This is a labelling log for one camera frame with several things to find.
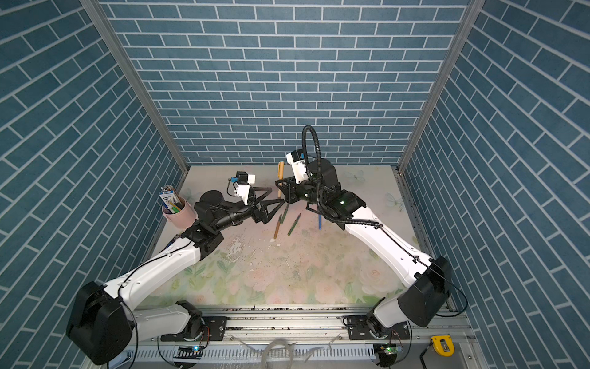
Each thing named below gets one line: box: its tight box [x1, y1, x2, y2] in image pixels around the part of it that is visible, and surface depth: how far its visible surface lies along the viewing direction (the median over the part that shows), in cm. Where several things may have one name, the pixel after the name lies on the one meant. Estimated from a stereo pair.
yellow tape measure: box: [430, 333, 455, 357], surface depth 71 cm
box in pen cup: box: [159, 184, 183, 214], surface depth 90 cm
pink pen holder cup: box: [162, 196, 199, 230], surface depth 94 cm
